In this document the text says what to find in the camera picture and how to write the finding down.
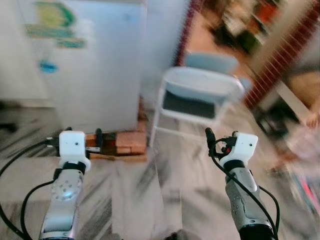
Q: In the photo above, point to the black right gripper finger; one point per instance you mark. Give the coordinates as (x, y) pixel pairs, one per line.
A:
(234, 133)
(210, 138)

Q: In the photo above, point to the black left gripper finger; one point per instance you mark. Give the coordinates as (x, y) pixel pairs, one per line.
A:
(68, 129)
(99, 137)

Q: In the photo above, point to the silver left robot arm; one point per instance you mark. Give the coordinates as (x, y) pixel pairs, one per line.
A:
(62, 200)

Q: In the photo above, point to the silver white fridge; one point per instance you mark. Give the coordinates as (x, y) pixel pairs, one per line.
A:
(95, 75)

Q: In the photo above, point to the small blue fridge sticker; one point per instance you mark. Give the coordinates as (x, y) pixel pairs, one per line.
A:
(49, 66)

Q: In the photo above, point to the green yellow fridge sticker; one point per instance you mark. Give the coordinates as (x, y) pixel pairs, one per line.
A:
(55, 17)

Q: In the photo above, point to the red brick stack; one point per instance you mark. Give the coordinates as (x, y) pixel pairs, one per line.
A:
(130, 142)

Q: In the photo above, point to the black floor device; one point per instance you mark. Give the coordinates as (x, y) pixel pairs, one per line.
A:
(275, 122)

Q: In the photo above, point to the white folding chair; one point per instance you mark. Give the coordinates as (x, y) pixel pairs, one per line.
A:
(200, 82)

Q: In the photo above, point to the white table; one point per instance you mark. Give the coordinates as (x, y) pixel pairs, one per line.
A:
(292, 102)

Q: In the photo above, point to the floral patterned basket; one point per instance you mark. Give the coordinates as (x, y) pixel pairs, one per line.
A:
(302, 150)

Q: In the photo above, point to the black backpack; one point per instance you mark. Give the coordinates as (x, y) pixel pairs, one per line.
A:
(240, 40)

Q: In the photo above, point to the silver robot leg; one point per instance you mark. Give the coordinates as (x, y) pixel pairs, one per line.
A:
(176, 236)

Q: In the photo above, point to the dark red brick pillar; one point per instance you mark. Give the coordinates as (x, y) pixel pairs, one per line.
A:
(187, 30)

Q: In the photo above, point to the orange box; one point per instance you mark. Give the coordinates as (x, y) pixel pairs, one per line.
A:
(269, 12)

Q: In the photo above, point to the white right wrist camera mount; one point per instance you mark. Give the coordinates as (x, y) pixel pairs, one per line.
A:
(242, 147)

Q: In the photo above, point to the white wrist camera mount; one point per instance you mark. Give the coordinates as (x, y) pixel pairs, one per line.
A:
(242, 147)
(72, 145)

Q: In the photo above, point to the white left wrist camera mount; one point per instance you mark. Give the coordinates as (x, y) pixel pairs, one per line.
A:
(72, 145)

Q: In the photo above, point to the low red brick wall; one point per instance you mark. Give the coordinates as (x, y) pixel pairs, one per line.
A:
(275, 60)

